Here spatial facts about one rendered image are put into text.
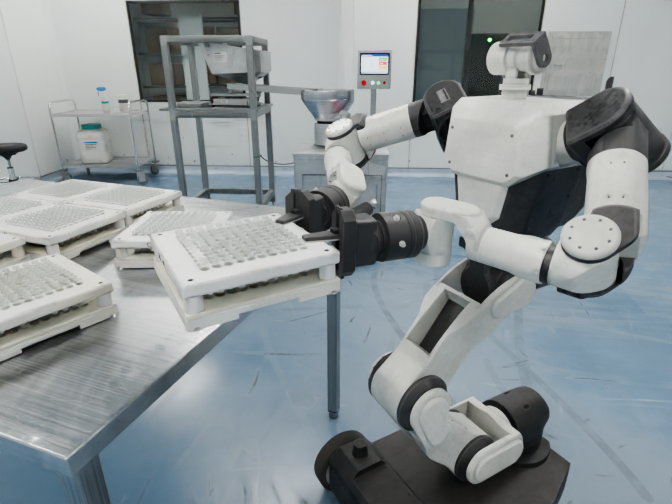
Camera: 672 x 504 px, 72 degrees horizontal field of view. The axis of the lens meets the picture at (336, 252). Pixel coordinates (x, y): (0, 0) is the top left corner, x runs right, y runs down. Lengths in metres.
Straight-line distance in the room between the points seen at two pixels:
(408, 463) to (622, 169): 1.05
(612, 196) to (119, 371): 0.83
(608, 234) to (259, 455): 1.40
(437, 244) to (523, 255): 0.16
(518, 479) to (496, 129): 1.02
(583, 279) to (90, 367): 0.79
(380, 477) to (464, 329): 0.57
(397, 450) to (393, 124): 0.99
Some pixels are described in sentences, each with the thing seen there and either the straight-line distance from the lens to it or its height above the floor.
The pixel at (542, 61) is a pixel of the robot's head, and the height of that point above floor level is 1.29.
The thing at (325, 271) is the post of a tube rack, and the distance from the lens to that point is 0.73.
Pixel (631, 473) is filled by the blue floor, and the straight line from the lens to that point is 2.01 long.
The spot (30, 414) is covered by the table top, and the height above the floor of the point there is 0.83.
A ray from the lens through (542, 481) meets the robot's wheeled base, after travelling 1.61.
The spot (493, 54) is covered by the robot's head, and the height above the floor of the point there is 1.31.
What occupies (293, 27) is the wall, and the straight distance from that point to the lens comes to 5.89.
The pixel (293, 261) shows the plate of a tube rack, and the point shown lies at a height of 1.02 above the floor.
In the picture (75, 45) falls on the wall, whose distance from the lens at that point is 6.77.
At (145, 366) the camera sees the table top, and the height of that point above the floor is 0.83.
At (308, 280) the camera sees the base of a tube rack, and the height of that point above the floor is 0.97.
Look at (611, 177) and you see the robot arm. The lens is 0.86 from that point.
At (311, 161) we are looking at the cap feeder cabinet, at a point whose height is 0.71.
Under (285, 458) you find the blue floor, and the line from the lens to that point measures 1.79.
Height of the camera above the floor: 1.29
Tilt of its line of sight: 22 degrees down
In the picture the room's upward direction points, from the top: straight up
